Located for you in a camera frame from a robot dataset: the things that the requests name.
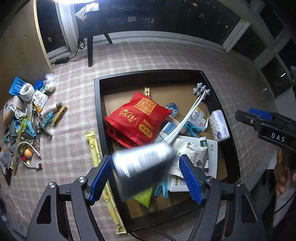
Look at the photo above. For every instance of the grey ball massager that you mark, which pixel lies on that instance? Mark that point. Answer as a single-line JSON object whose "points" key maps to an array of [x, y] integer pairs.
{"points": [[178, 128]]}

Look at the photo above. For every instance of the white bottle blue cap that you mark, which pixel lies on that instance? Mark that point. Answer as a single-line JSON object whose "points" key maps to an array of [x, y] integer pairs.
{"points": [[167, 133]]}

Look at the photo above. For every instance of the yellow long wrapper stick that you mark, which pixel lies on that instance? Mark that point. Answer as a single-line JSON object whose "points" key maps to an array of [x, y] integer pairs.
{"points": [[107, 195]]}

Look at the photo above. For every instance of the crumpled white tissue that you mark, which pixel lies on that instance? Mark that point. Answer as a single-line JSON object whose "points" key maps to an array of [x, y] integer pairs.
{"points": [[50, 83]]}

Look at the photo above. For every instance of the red fabric bag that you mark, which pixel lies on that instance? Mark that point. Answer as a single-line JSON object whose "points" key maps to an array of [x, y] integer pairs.
{"points": [[137, 122]]}

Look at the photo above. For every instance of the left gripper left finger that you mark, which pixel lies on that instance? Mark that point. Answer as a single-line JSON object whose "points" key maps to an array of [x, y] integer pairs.
{"points": [[98, 177]]}

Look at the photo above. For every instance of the pink tube black cap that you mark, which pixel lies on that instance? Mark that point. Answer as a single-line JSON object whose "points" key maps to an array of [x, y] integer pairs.
{"points": [[54, 108]]}

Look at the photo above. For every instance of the blue foil pouch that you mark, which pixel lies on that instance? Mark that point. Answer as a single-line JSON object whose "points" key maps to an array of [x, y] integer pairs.
{"points": [[16, 86]]}

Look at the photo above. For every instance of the white torn mailer pouch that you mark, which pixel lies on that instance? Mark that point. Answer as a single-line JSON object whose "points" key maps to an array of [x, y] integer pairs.
{"points": [[196, 154]]}

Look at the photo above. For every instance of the small blue liquid bottle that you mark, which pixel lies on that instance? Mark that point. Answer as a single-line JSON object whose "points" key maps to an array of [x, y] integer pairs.
{"points": [[174, 109]]}

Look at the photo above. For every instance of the person right hand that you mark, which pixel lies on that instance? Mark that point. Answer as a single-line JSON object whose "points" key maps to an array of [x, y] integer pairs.
{"points": [[284, 170]]}

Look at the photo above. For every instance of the yellow shuttlecock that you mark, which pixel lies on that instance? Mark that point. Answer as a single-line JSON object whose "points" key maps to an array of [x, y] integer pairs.
{"points": [[144, 197]]}

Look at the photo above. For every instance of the black storage tray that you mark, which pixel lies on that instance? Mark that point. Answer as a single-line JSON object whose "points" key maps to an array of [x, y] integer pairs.
{"points": [[111, 92]]}

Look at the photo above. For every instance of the wooden clothespin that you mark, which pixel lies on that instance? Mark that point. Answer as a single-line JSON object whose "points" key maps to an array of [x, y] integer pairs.
{"points": [[59, 114]]}

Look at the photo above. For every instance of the dotted tissue pack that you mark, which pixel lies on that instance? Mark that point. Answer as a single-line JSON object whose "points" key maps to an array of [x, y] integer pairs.
{"points": [[218, 126]]}

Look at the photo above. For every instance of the snack packet white yellow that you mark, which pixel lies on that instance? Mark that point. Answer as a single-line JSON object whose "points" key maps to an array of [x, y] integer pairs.
{"points": [[199, 119]]}

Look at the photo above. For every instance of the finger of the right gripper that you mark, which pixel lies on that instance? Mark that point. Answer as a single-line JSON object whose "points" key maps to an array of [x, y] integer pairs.
{"points": [[265, 115], [248, 119]]}

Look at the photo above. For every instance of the orange white box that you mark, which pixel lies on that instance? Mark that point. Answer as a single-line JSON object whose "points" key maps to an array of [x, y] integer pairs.
{"points": [[8, 114]]}

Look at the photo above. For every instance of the large teal clothespin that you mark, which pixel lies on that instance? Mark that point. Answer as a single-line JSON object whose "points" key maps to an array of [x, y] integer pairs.
{"points": [[48, 119]]}

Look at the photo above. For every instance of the black power strip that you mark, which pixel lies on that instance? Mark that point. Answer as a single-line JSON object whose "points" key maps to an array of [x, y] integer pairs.
{"points": [[62, 60]]}

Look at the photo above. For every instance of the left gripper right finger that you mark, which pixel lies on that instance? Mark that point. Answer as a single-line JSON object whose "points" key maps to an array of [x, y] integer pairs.
{"points": [[191, 181]]}

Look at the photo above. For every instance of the orange red toy figure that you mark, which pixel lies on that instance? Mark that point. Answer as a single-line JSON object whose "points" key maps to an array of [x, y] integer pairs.
{"points": [[27, 155]]}

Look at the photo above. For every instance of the white round tape dispenser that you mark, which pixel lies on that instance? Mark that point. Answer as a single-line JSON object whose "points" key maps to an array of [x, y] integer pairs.
{"points": [[26, 92]]}

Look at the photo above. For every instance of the light blue clothespin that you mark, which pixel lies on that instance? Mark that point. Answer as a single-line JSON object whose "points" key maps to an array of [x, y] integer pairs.
{"points": [[162, 188]]}

